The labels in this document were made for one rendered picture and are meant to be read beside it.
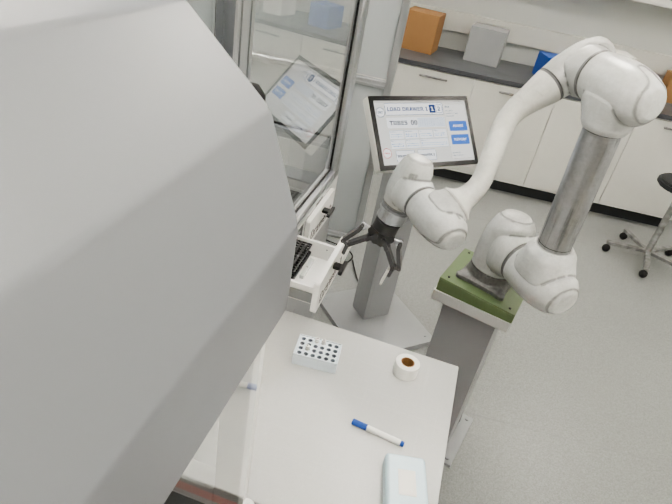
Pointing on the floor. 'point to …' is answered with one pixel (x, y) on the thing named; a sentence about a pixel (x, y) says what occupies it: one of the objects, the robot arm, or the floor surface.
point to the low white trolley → (364, 489)
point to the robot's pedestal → (462, 356)
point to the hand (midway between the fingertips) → (362, 270)
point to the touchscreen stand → (377, 297)
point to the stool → (652, 236)
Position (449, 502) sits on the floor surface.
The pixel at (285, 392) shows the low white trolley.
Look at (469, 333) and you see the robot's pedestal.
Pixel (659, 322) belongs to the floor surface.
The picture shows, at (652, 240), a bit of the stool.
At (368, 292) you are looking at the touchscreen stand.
